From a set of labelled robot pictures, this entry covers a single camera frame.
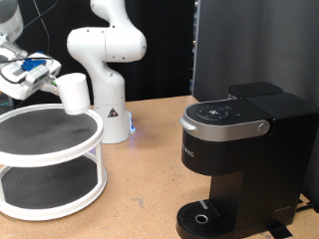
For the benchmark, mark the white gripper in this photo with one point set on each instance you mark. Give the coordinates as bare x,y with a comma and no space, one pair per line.
13,89

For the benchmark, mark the white mug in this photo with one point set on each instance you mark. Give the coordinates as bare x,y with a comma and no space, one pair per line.
74,96

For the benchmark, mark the black Keurig coffee machine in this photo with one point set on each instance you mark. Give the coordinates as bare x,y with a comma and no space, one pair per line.
252,159

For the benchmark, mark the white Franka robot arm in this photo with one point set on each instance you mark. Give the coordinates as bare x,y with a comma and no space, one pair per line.
106,86

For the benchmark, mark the white two-tier turntable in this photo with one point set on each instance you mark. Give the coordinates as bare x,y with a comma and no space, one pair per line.
50,186

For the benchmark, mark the clear water tank black lid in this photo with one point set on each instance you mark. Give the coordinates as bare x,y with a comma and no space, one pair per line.
255,89

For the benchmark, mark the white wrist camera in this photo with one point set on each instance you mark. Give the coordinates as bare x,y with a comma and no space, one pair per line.
43,71

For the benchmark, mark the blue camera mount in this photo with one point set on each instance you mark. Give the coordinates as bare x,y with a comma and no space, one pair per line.
31,63

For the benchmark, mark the grey metal frame post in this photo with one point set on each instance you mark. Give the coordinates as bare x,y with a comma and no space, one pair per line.
193,49

